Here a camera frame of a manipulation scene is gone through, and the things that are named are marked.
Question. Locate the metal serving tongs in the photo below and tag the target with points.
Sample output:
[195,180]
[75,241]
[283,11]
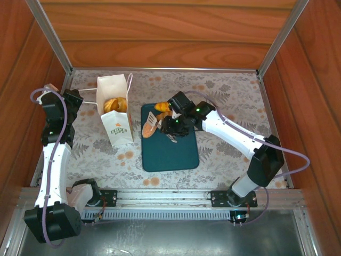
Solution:
[151,117]

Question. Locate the oval sugared fake bread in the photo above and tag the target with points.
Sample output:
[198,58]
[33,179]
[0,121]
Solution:
[146,132]

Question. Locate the printed white paper bag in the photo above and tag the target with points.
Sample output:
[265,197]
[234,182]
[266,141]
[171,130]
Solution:
[118,133]

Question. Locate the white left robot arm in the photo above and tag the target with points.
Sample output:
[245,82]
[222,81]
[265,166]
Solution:
[54,165]

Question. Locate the striped croissant fake bread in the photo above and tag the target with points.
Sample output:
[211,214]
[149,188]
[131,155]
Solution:
[163,116]

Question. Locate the yellow-orange long fake bread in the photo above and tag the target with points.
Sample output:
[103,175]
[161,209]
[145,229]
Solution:
[161,106]

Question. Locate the teal plastic tray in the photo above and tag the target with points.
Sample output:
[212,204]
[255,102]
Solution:
[170,157]

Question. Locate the floral tablecloth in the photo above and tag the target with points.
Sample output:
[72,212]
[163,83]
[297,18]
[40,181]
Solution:
[160,82]

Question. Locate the small circuit board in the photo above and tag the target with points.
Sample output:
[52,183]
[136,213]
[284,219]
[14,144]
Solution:
[239,216]
[99,216]

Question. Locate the grey metal sheet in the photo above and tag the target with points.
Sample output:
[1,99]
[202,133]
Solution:
[160,240]

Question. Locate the thin aluminium wall rail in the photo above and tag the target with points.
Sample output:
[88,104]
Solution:
[160,69]

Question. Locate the aluminium corner post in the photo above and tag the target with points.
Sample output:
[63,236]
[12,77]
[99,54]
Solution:
[50,37]
[282,34]

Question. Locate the aluminium mounting rail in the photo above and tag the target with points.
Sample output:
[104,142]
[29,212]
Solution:
[160,197]

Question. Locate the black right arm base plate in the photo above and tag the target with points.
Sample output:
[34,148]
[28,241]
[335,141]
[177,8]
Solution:
[218,198]

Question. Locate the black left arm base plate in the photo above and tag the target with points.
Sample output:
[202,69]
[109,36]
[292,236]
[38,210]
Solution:
[109,198]

